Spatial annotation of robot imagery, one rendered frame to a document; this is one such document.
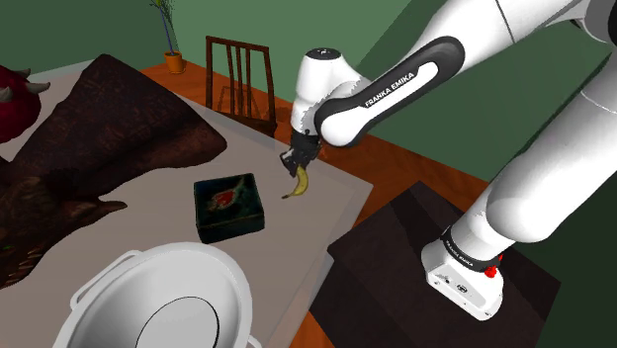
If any potted plant in orange pot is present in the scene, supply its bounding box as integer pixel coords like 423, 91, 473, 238
149, 0, 187, 75

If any white pot with handles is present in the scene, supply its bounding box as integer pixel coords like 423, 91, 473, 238
51, 241, 264, 348

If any brown wooden chair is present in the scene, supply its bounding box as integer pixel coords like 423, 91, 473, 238
205, 35, 279, 138

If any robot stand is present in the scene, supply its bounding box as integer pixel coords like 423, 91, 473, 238
308, 180, 563, 348

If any dark brown crumpled blanket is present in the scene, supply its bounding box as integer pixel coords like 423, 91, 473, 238
0, 52, 228, 291

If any yellow banana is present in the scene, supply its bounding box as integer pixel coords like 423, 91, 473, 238
281, 164, 310, 201

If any dark green square box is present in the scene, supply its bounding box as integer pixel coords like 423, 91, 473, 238
193, 172, 266, 245

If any dark red spiked toy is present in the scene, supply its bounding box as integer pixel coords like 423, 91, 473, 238
0, 64, 51, 144

